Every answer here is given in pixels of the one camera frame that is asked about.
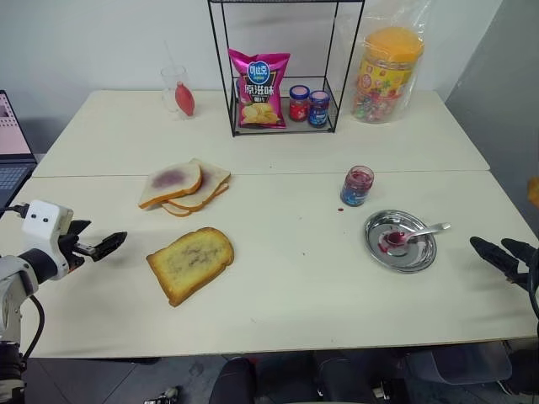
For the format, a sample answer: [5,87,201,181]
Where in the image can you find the white bread slice purple jam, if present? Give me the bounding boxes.
[138,162,204,210]

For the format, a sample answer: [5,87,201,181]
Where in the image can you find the yellow-lid candy jar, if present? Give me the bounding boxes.
[351,26,425,125]

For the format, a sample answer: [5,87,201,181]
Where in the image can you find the red-label small jar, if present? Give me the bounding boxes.
[288,84,310,124]

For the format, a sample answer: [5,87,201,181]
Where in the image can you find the toasted brown bread slice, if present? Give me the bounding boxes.
[146,226,236,308]

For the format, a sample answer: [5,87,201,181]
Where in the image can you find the thin clear straw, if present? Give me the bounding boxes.
[163,40,180,88]

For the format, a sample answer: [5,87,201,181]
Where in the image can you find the open blue-label jam jar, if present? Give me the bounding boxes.
[339,165,376,208]

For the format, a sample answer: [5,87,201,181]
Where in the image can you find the metal spoon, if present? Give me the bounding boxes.
[386,222,452,247]

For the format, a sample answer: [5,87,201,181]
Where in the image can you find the black wire rack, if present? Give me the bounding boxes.
[207,0,366,138]

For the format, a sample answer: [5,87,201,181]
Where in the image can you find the clear drinking glass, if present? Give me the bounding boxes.
[159,65,189,115]

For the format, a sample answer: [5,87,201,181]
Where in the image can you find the round steel plate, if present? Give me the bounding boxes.
[364,209,438,275]

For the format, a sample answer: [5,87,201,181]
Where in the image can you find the clear plastic bag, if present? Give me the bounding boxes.
[336,0,433,125]

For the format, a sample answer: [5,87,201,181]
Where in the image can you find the red rubber bulb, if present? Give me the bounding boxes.
[173,81,199,118]

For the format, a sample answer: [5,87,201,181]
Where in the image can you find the open laptop computer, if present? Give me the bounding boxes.
[0,89,39,212]

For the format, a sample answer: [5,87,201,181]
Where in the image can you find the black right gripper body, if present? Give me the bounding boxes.
[516,247,539,294]

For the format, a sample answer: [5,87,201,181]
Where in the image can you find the dark rounded shape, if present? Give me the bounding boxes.
[312,349,382,404]
[209,356,259,404]

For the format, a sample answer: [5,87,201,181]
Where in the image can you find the pink potato chips bag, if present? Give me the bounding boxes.
[227,47,292,130]

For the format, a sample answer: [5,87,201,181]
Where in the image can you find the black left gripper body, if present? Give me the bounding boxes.
[57,233,99,274]

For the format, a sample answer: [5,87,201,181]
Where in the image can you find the grey bin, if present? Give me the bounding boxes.
[406,348,514,395]

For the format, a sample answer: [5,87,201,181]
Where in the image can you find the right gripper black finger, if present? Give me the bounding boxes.
[500,237,539,270]
[469,236,521,279]

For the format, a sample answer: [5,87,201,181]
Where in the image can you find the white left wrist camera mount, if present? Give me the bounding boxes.
[20,199,75,270]

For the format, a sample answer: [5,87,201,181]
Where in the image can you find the closed blue-label jam jar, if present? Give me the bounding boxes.
[307,90,331,128]

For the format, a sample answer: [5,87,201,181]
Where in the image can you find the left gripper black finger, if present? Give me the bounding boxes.
[86,231,129,263]
[67,219,93,237]

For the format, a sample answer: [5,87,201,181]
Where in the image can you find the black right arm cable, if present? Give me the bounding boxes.
[529,252,539,323]

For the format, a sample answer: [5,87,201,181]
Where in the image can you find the plain white bread slice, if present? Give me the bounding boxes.
[161,183,231,218]

